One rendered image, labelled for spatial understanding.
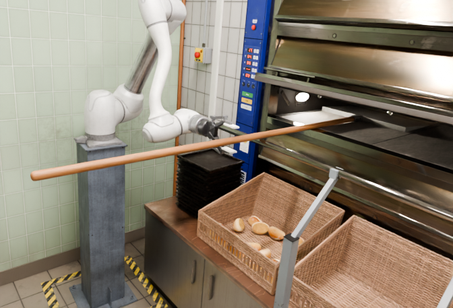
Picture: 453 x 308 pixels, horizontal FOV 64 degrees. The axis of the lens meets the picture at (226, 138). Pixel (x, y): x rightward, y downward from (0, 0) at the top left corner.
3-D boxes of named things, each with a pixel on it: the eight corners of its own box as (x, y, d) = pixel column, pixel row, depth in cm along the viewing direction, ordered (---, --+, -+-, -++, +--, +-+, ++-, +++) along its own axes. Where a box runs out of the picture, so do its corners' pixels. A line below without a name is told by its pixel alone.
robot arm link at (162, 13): (161, 19, 164) (176, 20, 176) (148, -21, 162) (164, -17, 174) (139, 29, 170) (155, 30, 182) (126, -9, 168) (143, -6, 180)
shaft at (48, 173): (32, 183, 104) (31, 173, 103) (29, 179, 106) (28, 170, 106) (354, 122, 213) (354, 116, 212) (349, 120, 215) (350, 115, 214)
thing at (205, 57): (201, 61, 250) (203, 46, 247) (211, 63, 243) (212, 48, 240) (193, 61, 245) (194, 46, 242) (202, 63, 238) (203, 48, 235)
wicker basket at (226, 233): (259, 212, 224) (264, 170, 216) (338, 259, 184) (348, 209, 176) (194, 235, 193) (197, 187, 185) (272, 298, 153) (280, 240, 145)
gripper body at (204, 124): (210, 116, 170) (223, 122, 163) (209, 134, 172) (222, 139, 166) (197, 118, 165) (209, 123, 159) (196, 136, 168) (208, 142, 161)
